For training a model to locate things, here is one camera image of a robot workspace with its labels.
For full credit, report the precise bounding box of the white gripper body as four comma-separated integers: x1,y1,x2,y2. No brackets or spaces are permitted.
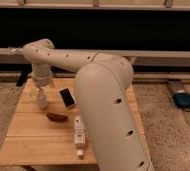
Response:
32,73,53,87

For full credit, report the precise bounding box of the wooden table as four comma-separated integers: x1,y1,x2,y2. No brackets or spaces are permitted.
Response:
0,77,146,171

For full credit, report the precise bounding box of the white paper cup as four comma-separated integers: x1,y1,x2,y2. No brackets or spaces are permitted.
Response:
36,89,48,109

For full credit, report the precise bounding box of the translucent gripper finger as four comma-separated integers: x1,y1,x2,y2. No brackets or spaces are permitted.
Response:
28,87,38,102

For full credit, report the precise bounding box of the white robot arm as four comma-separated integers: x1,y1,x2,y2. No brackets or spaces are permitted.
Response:
23,39,155,171

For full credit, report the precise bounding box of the blue device on floor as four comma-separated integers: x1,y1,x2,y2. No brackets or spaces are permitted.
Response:
173,92,190,108

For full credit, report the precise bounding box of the dark red chili pepper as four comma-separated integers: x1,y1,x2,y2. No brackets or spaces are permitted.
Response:
47,113,68,122

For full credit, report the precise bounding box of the white-framed smartphone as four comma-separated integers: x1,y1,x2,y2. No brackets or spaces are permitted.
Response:
59,88,75,108

